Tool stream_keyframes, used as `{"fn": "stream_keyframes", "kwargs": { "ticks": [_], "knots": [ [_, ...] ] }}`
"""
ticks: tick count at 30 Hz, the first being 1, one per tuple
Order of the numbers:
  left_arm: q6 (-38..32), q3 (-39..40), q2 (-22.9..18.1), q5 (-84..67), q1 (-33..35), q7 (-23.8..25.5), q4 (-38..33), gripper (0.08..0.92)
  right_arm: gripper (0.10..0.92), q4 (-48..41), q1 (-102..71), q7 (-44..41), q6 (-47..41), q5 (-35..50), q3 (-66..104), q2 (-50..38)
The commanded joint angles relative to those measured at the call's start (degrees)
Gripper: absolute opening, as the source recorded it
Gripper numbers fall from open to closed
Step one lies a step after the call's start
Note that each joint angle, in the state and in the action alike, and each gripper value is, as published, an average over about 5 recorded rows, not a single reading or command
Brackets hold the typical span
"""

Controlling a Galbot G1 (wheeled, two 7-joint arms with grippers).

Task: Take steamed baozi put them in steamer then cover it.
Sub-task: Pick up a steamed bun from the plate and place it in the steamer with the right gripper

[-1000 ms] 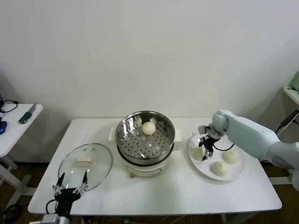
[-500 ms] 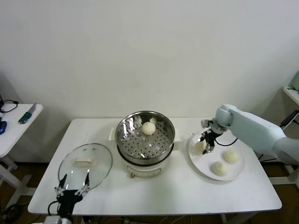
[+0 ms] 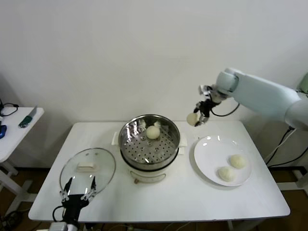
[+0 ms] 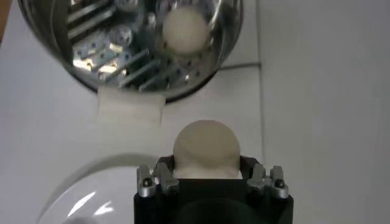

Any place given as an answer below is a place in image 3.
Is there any white side table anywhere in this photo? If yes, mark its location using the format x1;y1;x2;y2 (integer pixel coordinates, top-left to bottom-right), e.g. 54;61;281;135
0;107;45;210

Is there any glass lid with white handle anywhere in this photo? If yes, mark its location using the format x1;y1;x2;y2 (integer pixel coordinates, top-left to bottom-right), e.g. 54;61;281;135
59;147;117;198

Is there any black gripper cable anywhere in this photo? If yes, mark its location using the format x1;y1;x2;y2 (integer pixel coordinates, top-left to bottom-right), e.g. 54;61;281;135
209;102;241;117
52;205;67;222

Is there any white electric cooker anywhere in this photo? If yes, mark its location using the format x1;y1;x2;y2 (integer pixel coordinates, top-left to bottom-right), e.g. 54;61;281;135
120;144;186;185

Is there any white shelf table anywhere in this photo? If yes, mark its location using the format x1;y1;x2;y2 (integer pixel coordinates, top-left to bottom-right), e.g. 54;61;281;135
290;128;308;192

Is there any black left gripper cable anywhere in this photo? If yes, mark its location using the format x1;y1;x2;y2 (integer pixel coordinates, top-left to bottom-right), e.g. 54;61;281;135
52;205;67;222

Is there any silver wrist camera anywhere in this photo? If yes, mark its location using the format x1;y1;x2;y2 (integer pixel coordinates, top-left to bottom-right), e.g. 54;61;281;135
198;84;214;97
49;221;74;231

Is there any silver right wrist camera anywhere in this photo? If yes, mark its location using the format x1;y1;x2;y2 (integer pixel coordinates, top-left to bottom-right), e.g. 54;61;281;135
198;84;214;97

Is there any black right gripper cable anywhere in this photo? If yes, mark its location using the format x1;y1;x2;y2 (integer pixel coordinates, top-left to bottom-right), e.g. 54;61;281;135
209;102;241;117

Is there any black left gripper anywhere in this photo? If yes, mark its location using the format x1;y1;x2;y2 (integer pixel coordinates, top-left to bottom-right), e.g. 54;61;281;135
59;176;97;221

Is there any white round plate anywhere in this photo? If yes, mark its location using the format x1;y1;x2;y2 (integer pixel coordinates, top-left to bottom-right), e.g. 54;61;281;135
193;135;253;187

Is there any pale green appliance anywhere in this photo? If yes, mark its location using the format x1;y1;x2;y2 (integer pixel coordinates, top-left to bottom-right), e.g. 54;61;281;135
298;73;308;93

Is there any black wall cable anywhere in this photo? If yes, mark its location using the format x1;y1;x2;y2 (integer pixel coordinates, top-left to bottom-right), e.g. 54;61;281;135
264;127;308;168

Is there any white steamed baozi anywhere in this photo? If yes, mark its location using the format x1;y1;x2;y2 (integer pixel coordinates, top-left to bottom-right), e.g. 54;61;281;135
229;154;248;169
146;125;161;140
218;166;237;181
187;113;199;127

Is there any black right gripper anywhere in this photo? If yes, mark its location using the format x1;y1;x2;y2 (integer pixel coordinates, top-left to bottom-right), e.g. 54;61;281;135
192;98;218;128

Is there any black floor cable bundle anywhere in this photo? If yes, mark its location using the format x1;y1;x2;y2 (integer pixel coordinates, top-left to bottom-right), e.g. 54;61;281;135
0;210;24;231

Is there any thin black desk cable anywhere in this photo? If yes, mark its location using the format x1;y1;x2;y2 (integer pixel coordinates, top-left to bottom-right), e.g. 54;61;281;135
0;103;20;117

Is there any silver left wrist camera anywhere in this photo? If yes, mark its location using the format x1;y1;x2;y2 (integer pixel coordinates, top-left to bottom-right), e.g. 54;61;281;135
49;221;74;231

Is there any green handled knife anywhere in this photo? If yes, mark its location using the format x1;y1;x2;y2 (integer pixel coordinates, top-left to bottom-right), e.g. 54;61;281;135
18;105;39;128

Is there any stainless steel steamer basket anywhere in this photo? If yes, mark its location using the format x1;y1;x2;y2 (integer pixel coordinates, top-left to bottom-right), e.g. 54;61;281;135
112;115;188;169

